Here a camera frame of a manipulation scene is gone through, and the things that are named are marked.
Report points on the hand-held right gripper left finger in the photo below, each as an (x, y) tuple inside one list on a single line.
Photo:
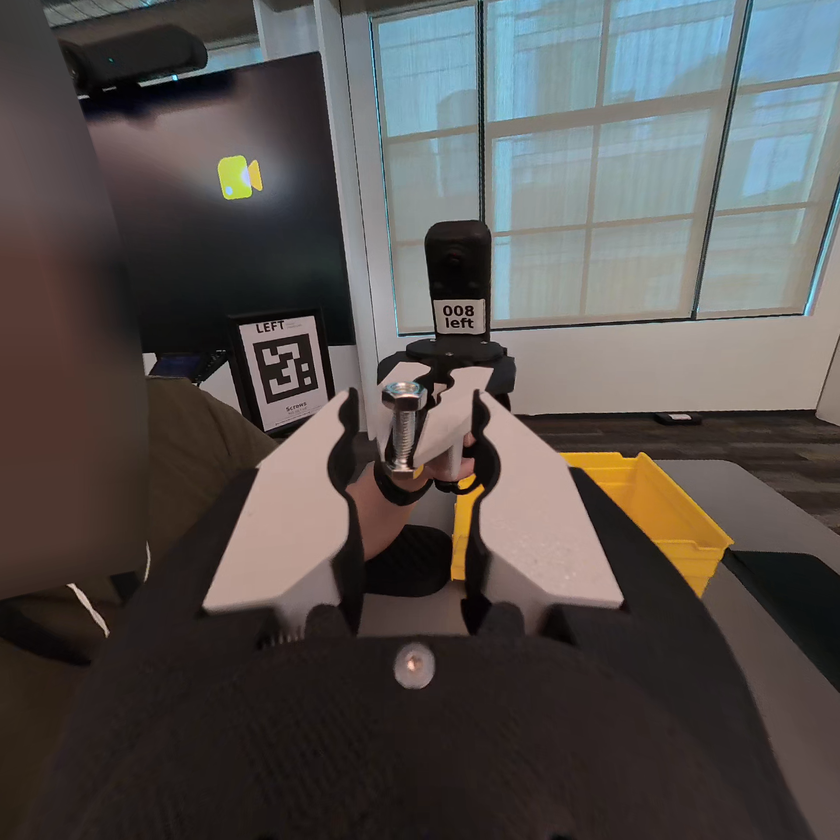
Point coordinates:
[(289, 525)]

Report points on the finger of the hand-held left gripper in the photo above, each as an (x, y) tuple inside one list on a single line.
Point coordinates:
[(407, 373), (453, 413)]

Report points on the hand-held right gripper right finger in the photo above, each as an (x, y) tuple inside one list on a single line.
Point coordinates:
[(544, 531)]

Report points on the steel hex nut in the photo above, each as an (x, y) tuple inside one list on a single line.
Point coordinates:
[(403, 392)]

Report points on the steel hex bolt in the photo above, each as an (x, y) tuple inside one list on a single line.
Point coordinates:
[(403, 433)]

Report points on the yellow plastic bin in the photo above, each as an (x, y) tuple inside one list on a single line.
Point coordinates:
[(669, 525)]

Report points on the person's left forearm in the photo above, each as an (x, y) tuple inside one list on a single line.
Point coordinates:
[(377, 541)]

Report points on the person's left hand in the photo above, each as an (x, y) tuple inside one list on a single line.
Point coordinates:
[(384, 515)]

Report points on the olive green shirt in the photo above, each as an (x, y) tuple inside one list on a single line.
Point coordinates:
[(197, 459)]

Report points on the framed black-white marker sign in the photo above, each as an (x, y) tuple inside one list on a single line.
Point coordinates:
[(282, 367)]

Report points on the white framed window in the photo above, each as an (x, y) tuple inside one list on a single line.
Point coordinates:
[(558, 164)]

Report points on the black floor outlet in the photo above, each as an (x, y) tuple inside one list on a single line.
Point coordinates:
[(678, 418)]

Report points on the dark laptop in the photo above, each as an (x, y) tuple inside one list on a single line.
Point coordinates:
[(184, 364)]

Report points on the large black screen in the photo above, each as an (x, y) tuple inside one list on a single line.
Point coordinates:
[(197, 262)]

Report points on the black flat mat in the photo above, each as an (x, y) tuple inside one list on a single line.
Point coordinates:
[(800, 590)]

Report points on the black video bar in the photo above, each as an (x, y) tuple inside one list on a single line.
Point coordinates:
[(131, 56)]

